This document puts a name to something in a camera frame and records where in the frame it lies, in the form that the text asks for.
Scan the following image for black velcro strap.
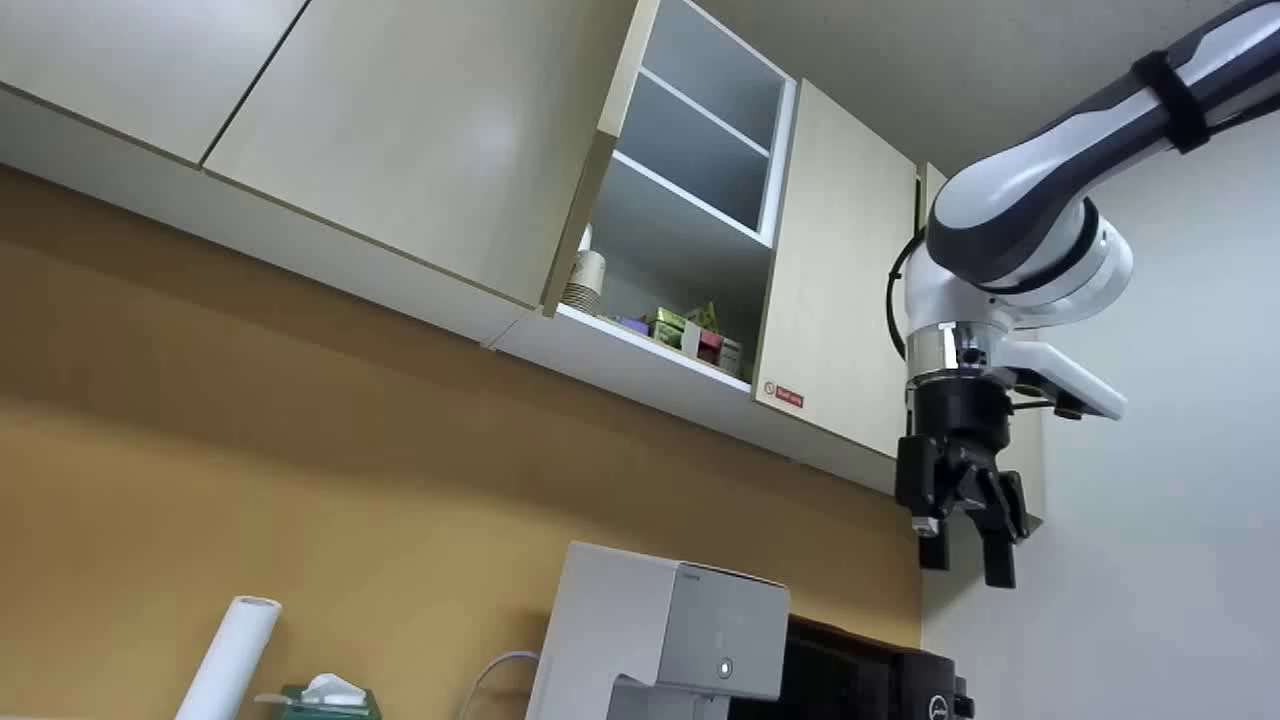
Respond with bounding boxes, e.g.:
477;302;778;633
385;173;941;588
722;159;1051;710
1130;48;1217;155

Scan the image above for black coffee machine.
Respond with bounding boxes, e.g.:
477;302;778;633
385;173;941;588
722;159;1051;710
722;611;976;720

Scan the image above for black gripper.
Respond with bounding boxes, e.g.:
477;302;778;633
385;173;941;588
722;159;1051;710
892;377;1049;592

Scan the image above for pink box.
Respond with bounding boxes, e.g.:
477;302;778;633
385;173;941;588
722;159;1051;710
697;328;749;380

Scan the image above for green white box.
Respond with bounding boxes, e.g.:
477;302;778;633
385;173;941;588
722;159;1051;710
649;302;708;359

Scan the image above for white upper cabinet carcass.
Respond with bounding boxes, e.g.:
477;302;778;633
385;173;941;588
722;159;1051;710
0;0;935;501

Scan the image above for white paper roll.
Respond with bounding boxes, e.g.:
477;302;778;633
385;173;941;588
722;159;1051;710
172;592;287;720

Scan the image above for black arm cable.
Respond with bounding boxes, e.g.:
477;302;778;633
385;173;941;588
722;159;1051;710
883;229;933;359

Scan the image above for white paper cup stack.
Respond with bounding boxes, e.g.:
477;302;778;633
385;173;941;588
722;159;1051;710
562;245;612;319

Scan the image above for silver white water dispenser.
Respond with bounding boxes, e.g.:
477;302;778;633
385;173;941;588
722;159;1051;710
521;534;796;720

